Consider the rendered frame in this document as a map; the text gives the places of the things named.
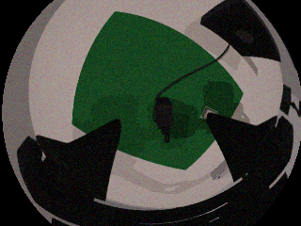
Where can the green circuit board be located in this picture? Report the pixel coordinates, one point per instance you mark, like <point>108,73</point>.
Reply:
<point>128,64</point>

